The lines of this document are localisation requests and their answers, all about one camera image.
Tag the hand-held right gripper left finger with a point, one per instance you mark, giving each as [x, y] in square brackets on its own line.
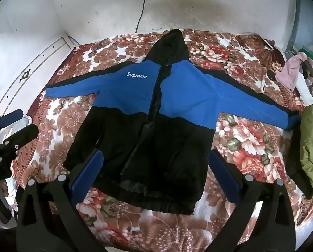
[87, 176]

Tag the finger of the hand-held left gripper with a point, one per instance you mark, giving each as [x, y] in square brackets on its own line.
[11, 116]
[22, 136]

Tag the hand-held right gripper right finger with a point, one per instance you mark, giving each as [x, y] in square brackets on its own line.
[224, 176]

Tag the blue and black hooded jacket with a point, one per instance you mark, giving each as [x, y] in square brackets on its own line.
[151, 126]

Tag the floral blanket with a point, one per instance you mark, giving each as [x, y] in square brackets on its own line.
[251, 141]

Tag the white bed headboard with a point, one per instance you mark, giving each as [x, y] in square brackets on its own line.
[41, 68]

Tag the olive green garment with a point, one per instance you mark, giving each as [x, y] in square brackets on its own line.
[312, 141]

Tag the white cloth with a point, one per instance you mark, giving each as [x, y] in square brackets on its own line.
[304, 89]

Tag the pink cloth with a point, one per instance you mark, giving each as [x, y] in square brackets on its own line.
[290, 71]

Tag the green plastic packet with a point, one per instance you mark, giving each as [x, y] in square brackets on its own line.
[312, 52]

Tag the grey window frame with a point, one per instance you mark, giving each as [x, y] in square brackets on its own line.
[295, 18]

